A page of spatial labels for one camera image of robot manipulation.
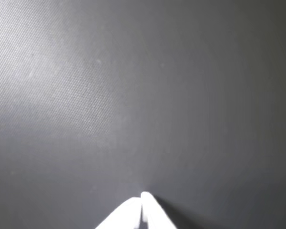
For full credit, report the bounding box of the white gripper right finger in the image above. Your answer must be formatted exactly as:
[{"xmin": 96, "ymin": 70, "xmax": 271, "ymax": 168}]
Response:
[{"xmin": 140, "ymin": 191, "xmax": 178, "ymax": 229}]

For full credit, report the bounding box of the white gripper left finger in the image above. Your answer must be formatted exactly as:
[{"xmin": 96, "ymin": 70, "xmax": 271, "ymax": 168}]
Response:
[{"xmin": 94, "ymin": 197, "xmax": 143, "ymax": 229}]

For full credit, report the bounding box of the black table mat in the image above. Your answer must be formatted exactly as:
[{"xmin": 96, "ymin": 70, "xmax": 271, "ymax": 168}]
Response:
[{"xmin": 0, "ymin": 0, "xmax": 286, "ymax": 229}]

